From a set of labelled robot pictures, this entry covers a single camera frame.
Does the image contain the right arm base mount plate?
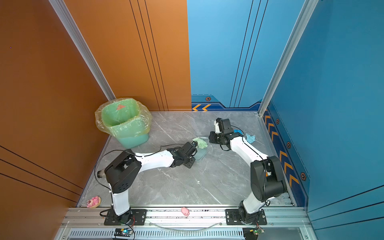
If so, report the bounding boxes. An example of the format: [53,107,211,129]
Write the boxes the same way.
[225,208,268,226]

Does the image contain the clear yellow bin liner bag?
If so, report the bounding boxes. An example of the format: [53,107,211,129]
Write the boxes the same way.
[94,97,153,139]

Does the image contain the grey-blue plastic dustpan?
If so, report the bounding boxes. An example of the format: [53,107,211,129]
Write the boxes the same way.
[194,147,208,161]

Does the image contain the small blue paper scrap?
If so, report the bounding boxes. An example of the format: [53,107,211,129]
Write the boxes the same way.
[234,130,244,135]

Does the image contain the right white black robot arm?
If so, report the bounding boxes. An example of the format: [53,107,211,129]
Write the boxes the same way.
[209,118,288,225]

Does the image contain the aluminium front rail frame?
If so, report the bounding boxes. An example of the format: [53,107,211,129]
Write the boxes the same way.
[55,206,317,240]

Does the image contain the pink toy on rail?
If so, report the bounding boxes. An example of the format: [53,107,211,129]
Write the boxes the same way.
[181,207,190,217]

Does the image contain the light blue paper scrap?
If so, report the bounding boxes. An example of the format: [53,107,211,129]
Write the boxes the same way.
[246,134,256,144]

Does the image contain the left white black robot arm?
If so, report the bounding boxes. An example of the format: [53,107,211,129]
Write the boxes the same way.
[95,141,198,217]

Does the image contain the pink doughnut toy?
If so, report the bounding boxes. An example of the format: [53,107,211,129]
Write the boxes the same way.
[87,196,101,209]

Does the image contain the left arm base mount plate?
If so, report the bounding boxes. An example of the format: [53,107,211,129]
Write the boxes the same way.
[100,208,147,227]

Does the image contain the green circuit board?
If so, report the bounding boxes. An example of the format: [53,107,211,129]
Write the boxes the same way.
[114,228,135,240]
[243,228,265,240]

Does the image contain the green plastic trash bin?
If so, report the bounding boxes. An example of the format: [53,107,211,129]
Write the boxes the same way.
[101,98,150,150]

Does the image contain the right green circuit board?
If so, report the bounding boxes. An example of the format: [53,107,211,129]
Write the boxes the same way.
[243,228,265,240]

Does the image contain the left green circuit board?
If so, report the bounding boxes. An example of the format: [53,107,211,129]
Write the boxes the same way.
[114,228,135,240]

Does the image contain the small light green paper scrap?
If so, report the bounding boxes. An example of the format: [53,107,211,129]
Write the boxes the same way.
[193,138,208,149]

